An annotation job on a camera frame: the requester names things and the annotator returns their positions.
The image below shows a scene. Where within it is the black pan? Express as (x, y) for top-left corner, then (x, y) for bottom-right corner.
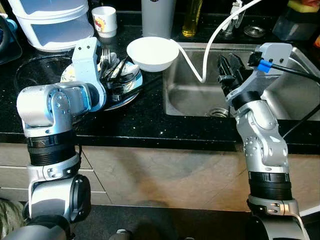
(0, 14), (24, 66)

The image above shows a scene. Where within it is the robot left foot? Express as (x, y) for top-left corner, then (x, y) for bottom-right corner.
(114, 228), (135, 240)

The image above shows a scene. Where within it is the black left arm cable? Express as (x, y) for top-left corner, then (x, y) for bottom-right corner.
(74, 142), (84, 166)

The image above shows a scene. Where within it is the grey tumbler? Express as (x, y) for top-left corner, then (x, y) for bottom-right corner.
(141, 0), (177, 40)

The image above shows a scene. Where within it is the white floor appliance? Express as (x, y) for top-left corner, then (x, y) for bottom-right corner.
(299, 204), (320, 223)

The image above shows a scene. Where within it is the camouflage cloth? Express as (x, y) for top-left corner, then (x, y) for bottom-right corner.
(0, 199), (27, 240)

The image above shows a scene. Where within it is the round metal countertop cap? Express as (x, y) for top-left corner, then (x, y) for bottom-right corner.
(243, 24), (267, 39)

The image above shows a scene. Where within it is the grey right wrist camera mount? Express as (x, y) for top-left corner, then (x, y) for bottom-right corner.
(227, 42), (294, 105)

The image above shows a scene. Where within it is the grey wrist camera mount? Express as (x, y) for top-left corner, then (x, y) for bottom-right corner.
(71, 37), (108, 112)
(227, 42), (294, 105)

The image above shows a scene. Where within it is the metal sink drain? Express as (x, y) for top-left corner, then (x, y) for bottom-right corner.
(205, 106), (230, 119)

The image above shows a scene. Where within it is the translucent plastic storage container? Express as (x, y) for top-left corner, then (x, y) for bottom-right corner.
(7, 0), (95, 53)

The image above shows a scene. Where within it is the yellow oil bottle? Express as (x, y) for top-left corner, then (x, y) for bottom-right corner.
(181, 0), (204, 38)

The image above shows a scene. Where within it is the white faucet hose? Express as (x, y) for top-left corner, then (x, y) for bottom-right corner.
(170, 0), (264, 84)

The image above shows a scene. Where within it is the shiny metal plate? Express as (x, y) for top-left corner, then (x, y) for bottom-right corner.
(60, 59), (144, 112)

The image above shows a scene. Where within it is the beige cabinet drawer front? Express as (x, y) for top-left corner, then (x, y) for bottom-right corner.
(0, 143), (320, 213)

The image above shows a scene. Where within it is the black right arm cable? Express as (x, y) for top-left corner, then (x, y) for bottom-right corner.
(258, 59), (320, 139)

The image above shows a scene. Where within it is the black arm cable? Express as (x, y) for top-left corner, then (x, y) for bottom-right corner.
(74, 142), (84, 166)
(258, 59), (320, 139)

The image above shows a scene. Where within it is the dark blender jar with fruit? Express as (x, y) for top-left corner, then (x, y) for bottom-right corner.
(272, 0), (320, 42)

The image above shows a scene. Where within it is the white printed mug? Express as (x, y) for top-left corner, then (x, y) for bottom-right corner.
(91, 6), (118, 39)

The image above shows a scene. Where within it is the stainless steel sink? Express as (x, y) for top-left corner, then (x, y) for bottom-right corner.
(162, 42), (320, 122)

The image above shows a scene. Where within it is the chrome faucet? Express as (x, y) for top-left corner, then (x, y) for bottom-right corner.
(220, 0), (249, 37)

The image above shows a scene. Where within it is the silver fork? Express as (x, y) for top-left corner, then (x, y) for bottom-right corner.
(101, 48), (112, 68)

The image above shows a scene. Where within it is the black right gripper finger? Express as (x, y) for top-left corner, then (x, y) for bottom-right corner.
(218, 54), (233, 85)
(229, 51), (248, 76)

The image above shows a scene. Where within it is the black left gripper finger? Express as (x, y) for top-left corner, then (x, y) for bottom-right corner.
(119, 71), (142, 93)
(103, 57), (128, 81)

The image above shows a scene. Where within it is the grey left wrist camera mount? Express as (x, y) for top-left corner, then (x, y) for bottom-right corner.
(71, 37), (108, 112)

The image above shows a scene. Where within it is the white bowl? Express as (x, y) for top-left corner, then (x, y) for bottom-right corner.
(126, 36), (180, 73)

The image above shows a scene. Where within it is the clear glass bowl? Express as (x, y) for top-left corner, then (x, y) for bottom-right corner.
(13, 54), (77, 97)

